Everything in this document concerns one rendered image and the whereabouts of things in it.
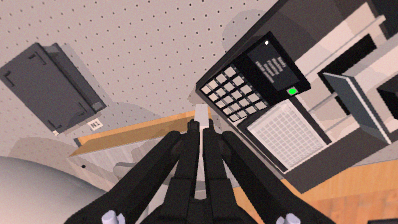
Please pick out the white label with black text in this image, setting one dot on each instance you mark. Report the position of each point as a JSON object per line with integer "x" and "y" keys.
{"x": 95, "y": 124}

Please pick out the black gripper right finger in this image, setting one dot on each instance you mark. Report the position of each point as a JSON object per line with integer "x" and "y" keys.
{"x": 272, "y": 200}

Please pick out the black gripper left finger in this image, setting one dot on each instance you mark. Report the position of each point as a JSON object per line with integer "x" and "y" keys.
{"x": 127, "y": 200}

